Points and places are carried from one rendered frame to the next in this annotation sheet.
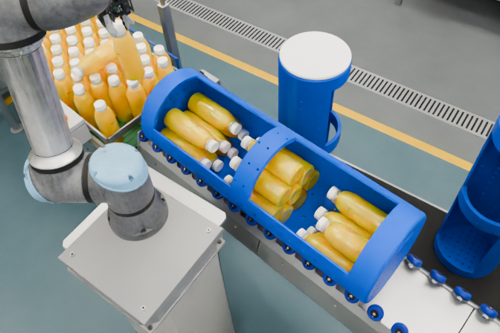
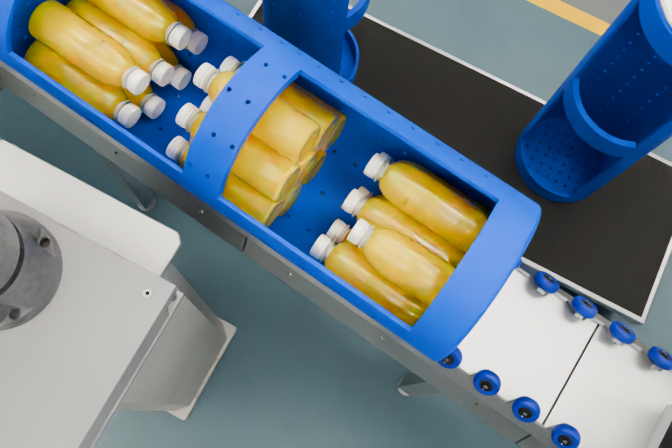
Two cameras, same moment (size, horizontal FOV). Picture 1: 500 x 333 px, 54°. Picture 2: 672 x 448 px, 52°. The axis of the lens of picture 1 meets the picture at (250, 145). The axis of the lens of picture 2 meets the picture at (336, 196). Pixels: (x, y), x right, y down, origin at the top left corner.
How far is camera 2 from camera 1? 0.45 m
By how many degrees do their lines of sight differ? 23
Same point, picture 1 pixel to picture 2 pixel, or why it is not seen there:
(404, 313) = (492, 345)
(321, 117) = not seen: outside the picture
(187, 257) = (112, 354)
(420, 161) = (494, 7)
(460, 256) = (553, 170)
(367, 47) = not seen: outside the picture
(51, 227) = not seen: outside the picture
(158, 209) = (37, 273)
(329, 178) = (364, 126)
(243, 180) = (206, 167)
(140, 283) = (28, 418)
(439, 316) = (545, 343)
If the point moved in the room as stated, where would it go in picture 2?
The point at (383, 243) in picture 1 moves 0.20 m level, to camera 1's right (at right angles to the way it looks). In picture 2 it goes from (473, 286) to (615, 260)
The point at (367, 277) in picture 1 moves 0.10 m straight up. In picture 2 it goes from (444, 339) to (461, 332)
